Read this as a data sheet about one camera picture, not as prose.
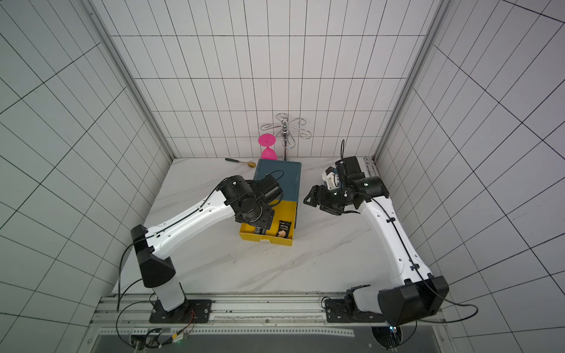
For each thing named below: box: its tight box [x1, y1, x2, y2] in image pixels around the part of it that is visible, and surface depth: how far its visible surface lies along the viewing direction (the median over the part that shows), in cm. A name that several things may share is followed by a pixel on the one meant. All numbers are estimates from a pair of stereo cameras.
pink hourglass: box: [257, 133, 279, 161], surface depth 92 cm
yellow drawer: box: [239, 200, 298, 248], surface depth 76 cm
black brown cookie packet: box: [275, 220, 292, 240], surface depth 77 cm
